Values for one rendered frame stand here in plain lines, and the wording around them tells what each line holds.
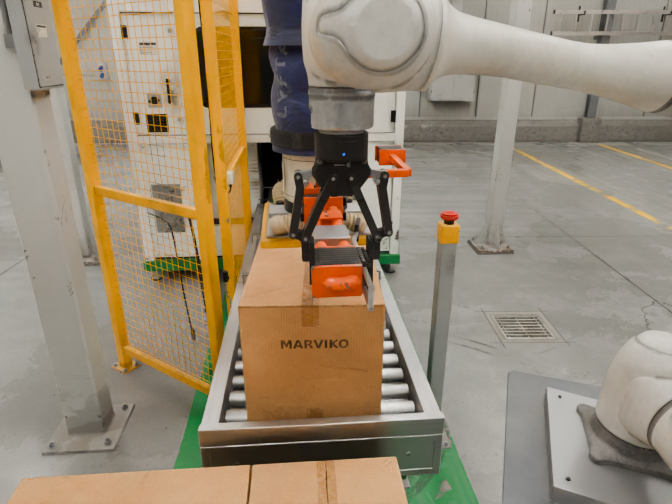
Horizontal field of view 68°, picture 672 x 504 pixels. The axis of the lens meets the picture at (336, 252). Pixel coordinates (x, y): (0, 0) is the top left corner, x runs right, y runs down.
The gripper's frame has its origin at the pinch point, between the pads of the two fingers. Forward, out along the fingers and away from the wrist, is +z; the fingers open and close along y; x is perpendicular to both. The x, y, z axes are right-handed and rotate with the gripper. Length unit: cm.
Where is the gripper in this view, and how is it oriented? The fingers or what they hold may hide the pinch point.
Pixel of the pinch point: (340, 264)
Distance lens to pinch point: 76.6
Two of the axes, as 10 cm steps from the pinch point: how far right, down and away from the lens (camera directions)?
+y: -10.0, 0.3, -0.8
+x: 0.8, 3.7, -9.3
